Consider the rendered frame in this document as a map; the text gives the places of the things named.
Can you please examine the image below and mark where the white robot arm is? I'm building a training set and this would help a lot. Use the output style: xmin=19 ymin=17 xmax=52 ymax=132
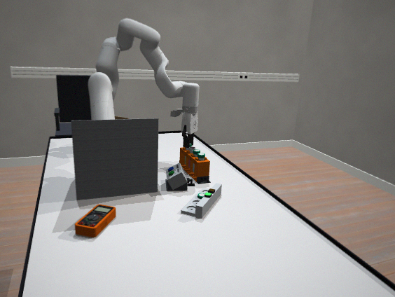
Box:
xmin=88 ymin=18 xmax=199 ymax=120

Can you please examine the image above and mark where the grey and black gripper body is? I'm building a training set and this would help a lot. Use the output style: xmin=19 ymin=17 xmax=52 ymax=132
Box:
xmin=181 ymin=112 xmax=198 ymax=134

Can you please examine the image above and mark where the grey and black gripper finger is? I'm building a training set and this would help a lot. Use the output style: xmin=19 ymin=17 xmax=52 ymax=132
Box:
xmin=189 ymin=133 xmax=194 ymax=145
xmin=182 ymin=125 xmax=190 ymax=148

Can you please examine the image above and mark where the dark grey angle bracket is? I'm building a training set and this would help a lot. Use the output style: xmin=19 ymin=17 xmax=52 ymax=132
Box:
xmin=197 ymin=176 xmax=211 ymax=184

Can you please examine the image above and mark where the orange handheld multimeter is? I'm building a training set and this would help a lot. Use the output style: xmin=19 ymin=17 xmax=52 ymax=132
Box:
xmin=75 ymin=205 xmax=116 ymax=237

